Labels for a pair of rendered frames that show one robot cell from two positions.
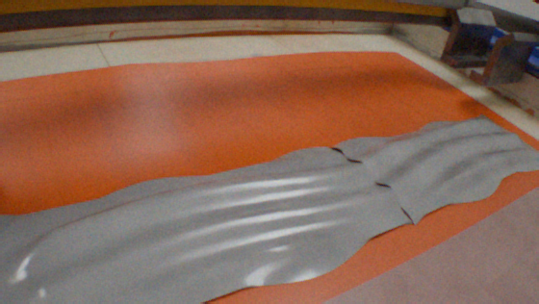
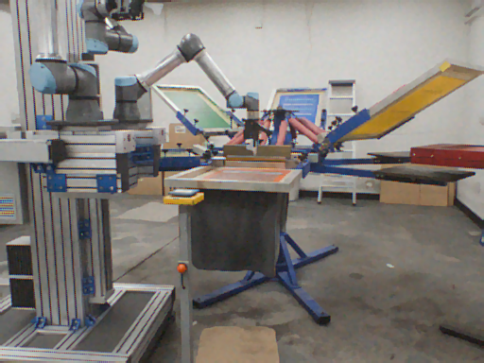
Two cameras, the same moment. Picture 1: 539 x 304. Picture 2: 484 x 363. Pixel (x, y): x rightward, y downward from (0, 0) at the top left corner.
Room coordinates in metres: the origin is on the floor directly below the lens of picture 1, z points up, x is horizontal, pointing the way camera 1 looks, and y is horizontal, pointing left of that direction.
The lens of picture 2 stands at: (-1.30, -1.90, 1.29)
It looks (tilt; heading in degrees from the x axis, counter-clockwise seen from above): 9 degrees down; 53
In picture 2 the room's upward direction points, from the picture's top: straight up
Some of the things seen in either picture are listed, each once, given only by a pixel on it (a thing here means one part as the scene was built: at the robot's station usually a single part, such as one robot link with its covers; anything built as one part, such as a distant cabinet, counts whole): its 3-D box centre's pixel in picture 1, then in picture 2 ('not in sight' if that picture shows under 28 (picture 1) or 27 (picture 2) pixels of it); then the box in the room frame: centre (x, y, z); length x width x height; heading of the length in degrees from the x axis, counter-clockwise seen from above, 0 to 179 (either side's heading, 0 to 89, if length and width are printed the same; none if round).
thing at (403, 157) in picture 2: not in sight; (355, 160); (1.53, 0.26, 0.91); 1.34 x 0.40 x 0.08; 158
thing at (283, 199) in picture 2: not in sight; (281, 220); (0.15, -0.34, 0.74); 0.46 x 0.04 x 0.42; 38
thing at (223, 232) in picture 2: not in sight; (230, 230); (-0.16, -0.32, 0.74); 0.45 x 0.03 x 0.43; 128
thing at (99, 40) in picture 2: not in sight; (99, 39); (-0.74, -0.31, 1.56); 0.11 x 0.08 x 0.11; 21
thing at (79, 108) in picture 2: not in sight; (83, 108); (-0.72, -0.02, 1.31); 0.15 x 0.15 x 0.10
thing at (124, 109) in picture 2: not in sight; (127, 109); (-0.38, 0.33, 1.31); 0.15 x 0.15 x 0.10
